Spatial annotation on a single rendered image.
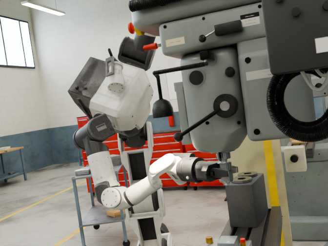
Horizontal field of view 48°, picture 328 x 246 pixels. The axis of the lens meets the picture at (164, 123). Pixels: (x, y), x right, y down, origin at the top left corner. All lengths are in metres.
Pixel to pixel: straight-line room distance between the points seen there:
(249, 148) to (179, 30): 1.95
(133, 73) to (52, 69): 11.03
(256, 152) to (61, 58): 10.04
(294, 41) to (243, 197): 0.95
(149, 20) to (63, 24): 11.34
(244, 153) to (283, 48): 2.20
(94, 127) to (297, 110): 0.78
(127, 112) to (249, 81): 0.62
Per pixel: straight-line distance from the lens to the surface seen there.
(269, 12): 0.85
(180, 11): 1.14
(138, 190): 1.41
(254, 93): 1.09
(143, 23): 1.18
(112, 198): 1.42
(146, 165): 1.86
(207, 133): 1.14
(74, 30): 12.22
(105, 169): 1.47
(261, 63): 1.09
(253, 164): 3.00
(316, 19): 0.84
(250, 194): 1.64
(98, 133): 1.48
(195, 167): 1.27
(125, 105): 1.53
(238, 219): 1.69
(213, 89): 1.13
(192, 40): 1.13
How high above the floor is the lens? 1.49
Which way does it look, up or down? 3 degrees down
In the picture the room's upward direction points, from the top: 8 degrees counter-clockwise
